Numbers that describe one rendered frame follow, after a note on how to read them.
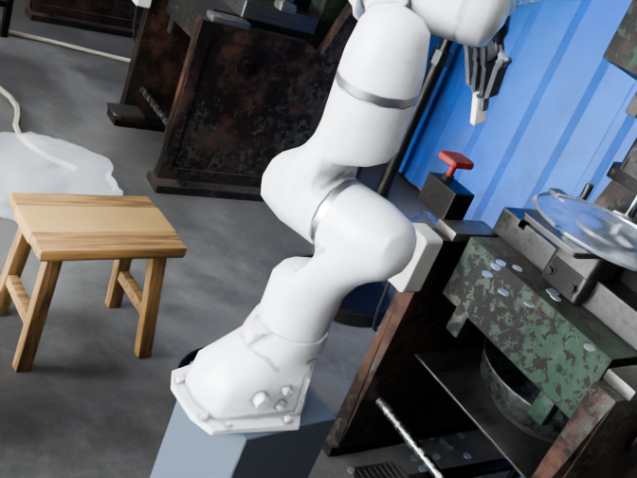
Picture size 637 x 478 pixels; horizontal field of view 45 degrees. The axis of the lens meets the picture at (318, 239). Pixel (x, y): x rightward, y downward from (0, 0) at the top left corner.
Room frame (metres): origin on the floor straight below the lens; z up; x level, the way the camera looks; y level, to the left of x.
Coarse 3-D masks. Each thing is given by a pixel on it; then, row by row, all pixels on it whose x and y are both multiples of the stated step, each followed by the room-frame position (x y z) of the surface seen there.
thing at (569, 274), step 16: (544, 224) 1.32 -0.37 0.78; (560, 240) 1.27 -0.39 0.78; (560, 256) 1.39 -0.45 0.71; (576, 256) 1.24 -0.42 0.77; (592, 256) 1.27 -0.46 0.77; (544, 272) 1.40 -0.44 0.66; (560, 272) 1.38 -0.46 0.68; (576, 272) 1.36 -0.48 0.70; (592, 272) 1.34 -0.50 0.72; (608, 272) 1.36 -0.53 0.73; (560, 288) 1.37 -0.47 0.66; (576, 288) 1.34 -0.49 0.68
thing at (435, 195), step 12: (432, 180) 1.57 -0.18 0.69; (444, 180) 1.57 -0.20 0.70; (456, 180) 1.60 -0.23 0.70; (420, 192) 1.59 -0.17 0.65; (432, 192) 1.56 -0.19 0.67; (444, 192) 1.54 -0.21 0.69; (456, 192) 1.53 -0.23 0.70; (468, 192) 1.56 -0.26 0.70; (432, 204) 1.55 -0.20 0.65; (444, 204) 1.53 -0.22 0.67; (456, 204) 1.53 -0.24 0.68; (468, 204) 1.55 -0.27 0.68; (444, 216) 1.52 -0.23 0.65; (456, 216) 1.54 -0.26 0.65
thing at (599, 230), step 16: (544, 208) 1.41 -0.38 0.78; (560, 208) 1.45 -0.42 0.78; (576, 208) 1.49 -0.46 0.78; (592, 208) 1.54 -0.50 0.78; (560, 224) 1.35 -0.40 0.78; (576, 224) 1.39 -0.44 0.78; (592, 224) 1.41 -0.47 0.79; (608, 224) 1.45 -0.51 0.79; (624, 224) 1.51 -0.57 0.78; (576, 240) 1.29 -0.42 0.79; (592, 240) 1.33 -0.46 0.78; (608, 240) 1.35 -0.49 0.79; (624, 240) 1.39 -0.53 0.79; (608, 256) 1.26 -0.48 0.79; (624, 256) 1.32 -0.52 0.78
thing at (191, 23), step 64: (192, 0) 2.68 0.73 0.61; (256, 0) 2.64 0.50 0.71; (320, 0) 2.83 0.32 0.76; (192, 64) 2.46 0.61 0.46; (256, 64) 2.60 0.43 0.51; (320, 64) 2.77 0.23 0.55; (192, 128) 2.51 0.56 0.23; (256, 128) 2.66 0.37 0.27; (192, 192) 2.48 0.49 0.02; (256, 192) 2.67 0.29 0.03
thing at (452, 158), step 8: (440, 152) 1.58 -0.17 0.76; (448, 152) 1.59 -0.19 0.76; (456, 152) 1.62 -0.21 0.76; (448, 160) 1.55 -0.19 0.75; (456, 160) 1.55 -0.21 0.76; (464, 160) 1.58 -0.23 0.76; (448, 168) 1.58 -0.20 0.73; (456, 168) 1.55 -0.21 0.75; (464, 168) 1.57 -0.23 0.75; (472, 168) 1.58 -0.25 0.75
